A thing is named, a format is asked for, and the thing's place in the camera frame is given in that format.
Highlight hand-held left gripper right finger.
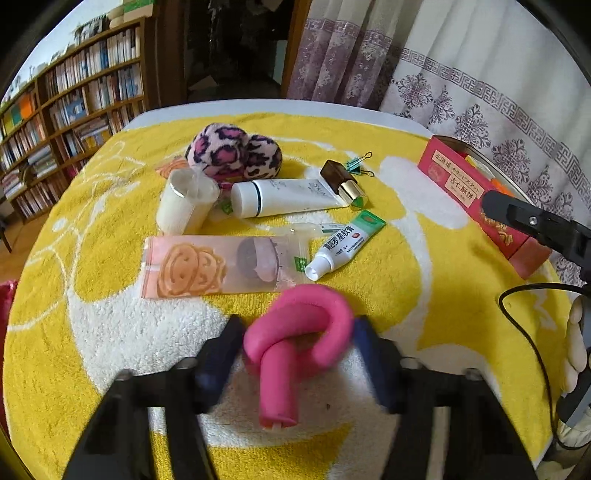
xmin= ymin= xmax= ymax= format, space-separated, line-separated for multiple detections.
xmin=353 ymin=316 xmax=539 ymax=480

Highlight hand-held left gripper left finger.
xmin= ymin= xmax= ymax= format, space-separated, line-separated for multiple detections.
xmin=62 ymin=315 xmax=247 ymax=480

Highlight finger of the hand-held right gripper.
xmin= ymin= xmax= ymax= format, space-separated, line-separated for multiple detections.
xmin=480 ymin=190 xmax=591 ymax=278

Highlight pink foam hair curler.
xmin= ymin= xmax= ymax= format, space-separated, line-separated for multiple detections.
xmin=243 ymin=284 xmax=355 ymax=429

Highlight red cardboard box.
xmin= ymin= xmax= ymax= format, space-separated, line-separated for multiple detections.
xmin=418 ymin=135 xmax=552 ymax=280

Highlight smiley cookie snack packet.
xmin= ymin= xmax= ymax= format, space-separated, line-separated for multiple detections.
xmin=141 ymin=222 xmax=324 ymax=300

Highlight white squeeze tube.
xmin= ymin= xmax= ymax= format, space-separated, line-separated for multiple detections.
xmin=230 ymin=178 xmax=354 ymax=219

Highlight leopard print plush earmuffs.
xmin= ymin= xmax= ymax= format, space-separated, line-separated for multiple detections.
xmin=185 ymin=122 xmax=284 ymax=182

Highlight person's right hand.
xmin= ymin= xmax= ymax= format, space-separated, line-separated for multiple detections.
xmin=566 ymin=298 xmax=591 ymax=393

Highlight small white ointment tube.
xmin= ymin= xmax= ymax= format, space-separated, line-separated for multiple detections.
xmin=304 ymin=210 xmax=387 ymax=282

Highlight white curtain with purple pattern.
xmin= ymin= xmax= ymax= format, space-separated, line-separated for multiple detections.
xmin=286 ymin=0 xmax=591 ymax=287

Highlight green binder clip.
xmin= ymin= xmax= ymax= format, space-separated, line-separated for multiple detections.
xmin=344 ymin=150 xmax=376 ymax=178

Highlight brown and gold lipstick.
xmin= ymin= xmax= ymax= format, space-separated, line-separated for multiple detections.
xmin=320 ymin=159 xmax=369 ymax=209

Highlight small orange cookie packet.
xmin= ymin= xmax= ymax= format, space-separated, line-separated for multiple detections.
xmin=156 ymin=156 xmax=191 ymax=180

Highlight red floral bedding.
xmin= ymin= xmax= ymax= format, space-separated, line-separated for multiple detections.
xmin=0 ymin=281 xmax=17 ymax=435

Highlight wooden bookcase with books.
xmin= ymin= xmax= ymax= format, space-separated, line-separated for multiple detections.
xmin=0 ymin=16 xmax=160 ymax=222

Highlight wooden door frame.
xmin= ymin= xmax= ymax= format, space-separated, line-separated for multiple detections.
xmin=279 ymin=0 xmax=315 ymax=100

